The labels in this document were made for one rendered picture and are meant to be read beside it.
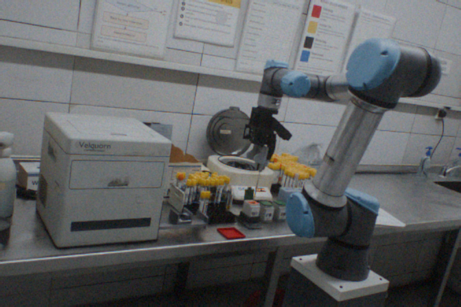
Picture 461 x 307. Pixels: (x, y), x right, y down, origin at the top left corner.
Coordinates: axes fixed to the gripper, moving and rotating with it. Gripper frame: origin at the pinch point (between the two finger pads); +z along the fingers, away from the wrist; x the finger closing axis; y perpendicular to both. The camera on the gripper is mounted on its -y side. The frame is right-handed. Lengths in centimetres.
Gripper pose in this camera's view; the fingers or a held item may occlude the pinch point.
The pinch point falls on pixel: (261, 166)
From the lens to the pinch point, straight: 155.6
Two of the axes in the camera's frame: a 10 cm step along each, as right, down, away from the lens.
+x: 5.3, 3.0, -7.9
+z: -1.9, 9.5, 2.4
